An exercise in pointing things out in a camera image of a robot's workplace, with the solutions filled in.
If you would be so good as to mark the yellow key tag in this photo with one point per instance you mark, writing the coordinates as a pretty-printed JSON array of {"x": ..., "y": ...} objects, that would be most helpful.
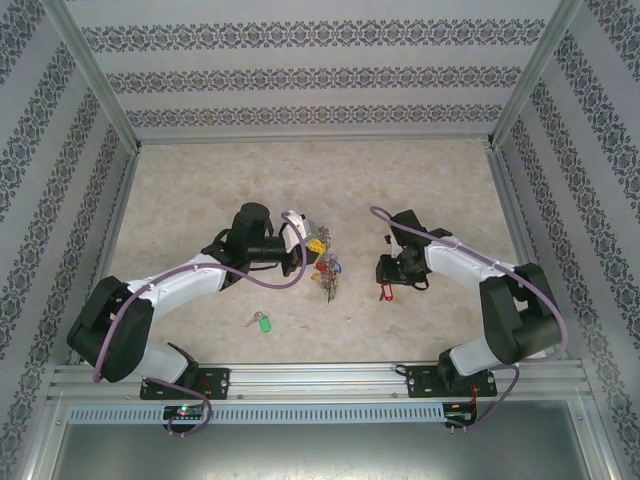
[{"x": 317, "y": 275}]

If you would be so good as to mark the key with red tag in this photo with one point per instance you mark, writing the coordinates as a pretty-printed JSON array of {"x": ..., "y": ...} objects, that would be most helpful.
[{"x": 385, "y": 294}]

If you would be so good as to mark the key with blue tag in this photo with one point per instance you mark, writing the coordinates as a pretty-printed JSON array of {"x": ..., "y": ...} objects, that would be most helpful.
[{"x": 338, "y": 265}]

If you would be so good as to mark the silver perforated keyring disc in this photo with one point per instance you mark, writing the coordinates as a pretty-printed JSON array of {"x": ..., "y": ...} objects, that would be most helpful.
[{"x": 328, "y": 285}]

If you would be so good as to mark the key with green tag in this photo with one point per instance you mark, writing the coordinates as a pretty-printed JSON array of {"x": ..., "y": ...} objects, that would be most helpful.
[{"x": 265, "y": 325}]

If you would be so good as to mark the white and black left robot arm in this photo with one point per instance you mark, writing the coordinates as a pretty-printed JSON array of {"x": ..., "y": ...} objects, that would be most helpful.
[{"x": 175, "y": 280}]

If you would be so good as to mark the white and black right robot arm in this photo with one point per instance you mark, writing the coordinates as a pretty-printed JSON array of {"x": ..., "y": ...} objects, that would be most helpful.
[{"x": 460, "y": 265}]

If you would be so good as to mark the small circuit board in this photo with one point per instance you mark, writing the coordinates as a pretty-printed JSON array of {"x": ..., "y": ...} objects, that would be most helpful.
[{"x": 460, "y": 416}]

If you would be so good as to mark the circuit board with green light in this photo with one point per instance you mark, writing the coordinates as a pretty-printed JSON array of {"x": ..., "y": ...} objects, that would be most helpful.
[{"x": 185, "y": 412}]

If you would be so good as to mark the grey sheet metal panel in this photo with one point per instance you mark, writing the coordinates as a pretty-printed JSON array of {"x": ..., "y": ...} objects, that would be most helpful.
[{"x": 320, "y": 455}]

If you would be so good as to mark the aluminium side rail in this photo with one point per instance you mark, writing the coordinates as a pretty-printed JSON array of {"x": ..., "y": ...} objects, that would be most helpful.
[
  {"x": 112, "y": 240},
  {"x": 514, "y": 225}
]

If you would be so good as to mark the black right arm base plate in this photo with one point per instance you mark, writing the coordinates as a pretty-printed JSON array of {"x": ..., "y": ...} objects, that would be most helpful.
[{"x": 422, "y": 382}]

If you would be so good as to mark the aluminium back rail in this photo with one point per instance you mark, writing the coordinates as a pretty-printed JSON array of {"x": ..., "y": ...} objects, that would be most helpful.
[{"x": 400, "y": 140}]

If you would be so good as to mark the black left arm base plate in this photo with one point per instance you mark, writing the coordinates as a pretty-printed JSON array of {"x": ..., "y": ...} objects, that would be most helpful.
[{"x": 217, "y": 382}]

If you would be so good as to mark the aluminium frame post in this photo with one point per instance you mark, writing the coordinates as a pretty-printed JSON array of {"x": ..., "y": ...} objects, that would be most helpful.
[
  {"x": 534, "y": 75},
  {"x": 95, "y": 75}
]

